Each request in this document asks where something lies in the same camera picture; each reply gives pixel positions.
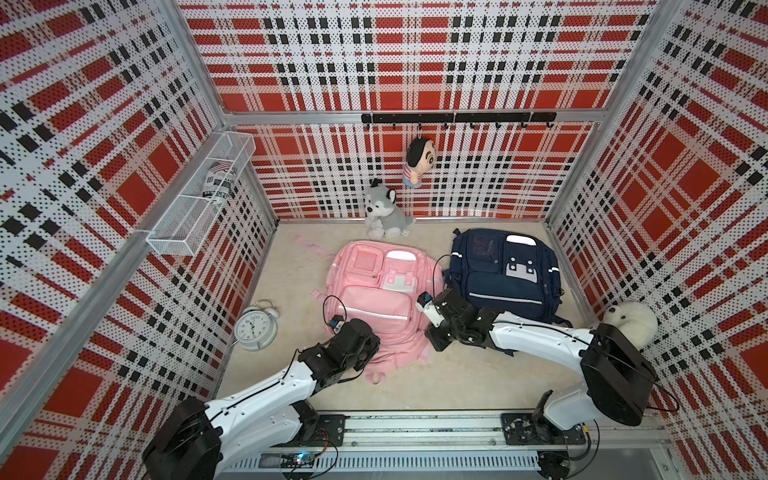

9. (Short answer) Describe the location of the pink backpack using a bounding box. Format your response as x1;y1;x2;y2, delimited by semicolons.
295;236;444;385

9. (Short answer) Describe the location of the navy blue backpack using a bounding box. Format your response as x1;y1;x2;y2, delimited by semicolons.
444;229;572;327

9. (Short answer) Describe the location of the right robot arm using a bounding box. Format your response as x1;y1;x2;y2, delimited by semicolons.
417;289;658;441

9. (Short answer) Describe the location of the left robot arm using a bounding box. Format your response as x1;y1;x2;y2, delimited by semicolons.
142;319;380;479

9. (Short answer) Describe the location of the white alarm clock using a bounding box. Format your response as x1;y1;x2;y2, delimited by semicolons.
234;306;279;352

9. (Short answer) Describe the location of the green circuit board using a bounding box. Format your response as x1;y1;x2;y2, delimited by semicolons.
258;451;317;470

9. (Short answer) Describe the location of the grey husky plush toy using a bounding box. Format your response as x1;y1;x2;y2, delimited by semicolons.
364;179;414;241

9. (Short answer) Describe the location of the black-haired hanging doll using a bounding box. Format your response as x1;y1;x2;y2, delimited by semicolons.
403;137;436;188

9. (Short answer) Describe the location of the white fluffy plush dog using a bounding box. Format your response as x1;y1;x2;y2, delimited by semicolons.
602;301;659;350

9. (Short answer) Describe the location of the striped can in basket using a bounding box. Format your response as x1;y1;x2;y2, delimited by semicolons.
202;161;235;205

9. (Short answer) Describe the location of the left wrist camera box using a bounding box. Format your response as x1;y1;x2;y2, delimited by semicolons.
328;315;346;335

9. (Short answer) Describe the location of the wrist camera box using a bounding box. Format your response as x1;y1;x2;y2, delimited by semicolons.
328;315;346;335
417;291;444;328

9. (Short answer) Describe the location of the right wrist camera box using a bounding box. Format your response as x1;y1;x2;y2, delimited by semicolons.
417;291;444;328

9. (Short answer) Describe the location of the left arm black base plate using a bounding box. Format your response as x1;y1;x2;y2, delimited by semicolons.
283;414;348;447

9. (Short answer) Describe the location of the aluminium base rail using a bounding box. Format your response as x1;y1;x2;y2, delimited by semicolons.
315;410;670;453

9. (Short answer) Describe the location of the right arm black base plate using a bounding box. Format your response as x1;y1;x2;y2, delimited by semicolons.
501;412;587;446

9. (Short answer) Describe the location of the white wire mesh basket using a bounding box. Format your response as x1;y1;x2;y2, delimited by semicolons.
147;131;255;257

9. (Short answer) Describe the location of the black wall hook rail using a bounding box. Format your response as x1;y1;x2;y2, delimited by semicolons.
361;111;557;126

